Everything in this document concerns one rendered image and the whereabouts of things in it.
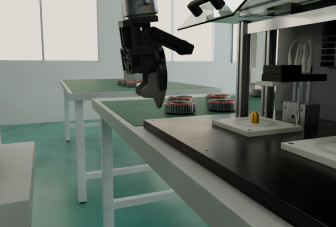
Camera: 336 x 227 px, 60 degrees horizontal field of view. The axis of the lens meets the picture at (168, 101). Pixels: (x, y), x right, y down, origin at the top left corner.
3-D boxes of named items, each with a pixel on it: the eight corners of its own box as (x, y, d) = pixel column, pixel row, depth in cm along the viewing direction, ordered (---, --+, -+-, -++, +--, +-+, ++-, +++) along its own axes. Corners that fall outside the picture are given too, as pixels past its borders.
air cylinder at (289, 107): (303, 126, 72) (305, 104, 71) (281, 121, 78) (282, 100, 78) (319, 125, 73) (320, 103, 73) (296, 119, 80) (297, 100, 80)
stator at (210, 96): (234, 104, 128) (234, 95, 127) (209, 104, 126) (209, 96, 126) (225, 101, 139) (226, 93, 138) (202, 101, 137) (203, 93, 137)
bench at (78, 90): (74, 207, 189) (69, 92, 180) (62, 140, 360) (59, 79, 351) (219, 182, 230) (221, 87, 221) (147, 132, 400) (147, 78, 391)
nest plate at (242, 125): (248, 137, 61) (248, 131, 61) (211, 124, 75) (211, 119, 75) (302, 131, 66) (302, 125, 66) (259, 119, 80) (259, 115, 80)
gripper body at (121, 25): (123, 73, 69) (115, 20, 66) (156, 67, 72) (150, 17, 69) (133, 76, 62) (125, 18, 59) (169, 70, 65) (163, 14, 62)
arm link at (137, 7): (148, -3, 68) (163, -8, 61) (151, 18, 69) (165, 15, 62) (117, 0, 65) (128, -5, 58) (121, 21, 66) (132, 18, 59)
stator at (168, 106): (171, 115, 99) (171, 104, 98) (160, 110, 109) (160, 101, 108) (200, 113, 102) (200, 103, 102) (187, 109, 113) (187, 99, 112)
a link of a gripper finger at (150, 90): (140, 112, 68) (135, 73, 66) (163, 106, 71) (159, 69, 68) (145, 115, 66) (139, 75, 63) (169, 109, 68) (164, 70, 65)
